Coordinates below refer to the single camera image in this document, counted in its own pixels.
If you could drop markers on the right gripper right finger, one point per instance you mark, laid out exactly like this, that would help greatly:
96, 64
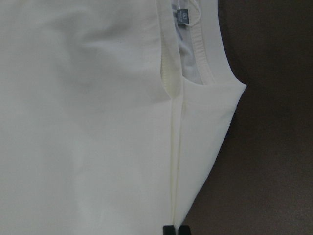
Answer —
184, 228

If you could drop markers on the cream long sleeve shirt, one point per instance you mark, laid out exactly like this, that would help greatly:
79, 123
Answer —
112, 113

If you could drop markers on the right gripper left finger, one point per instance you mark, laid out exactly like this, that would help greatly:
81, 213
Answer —
169, 229

